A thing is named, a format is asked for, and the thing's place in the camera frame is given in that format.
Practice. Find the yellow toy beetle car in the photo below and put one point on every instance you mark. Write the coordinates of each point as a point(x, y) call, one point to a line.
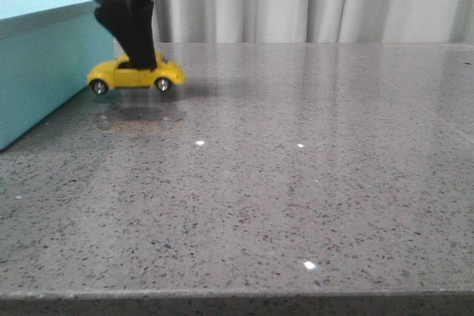
point(118, 73)

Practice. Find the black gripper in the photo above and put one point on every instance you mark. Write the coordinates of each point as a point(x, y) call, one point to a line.
point(129, 21)

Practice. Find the light blue storage box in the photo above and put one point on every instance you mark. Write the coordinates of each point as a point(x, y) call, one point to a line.
point(47, 50)

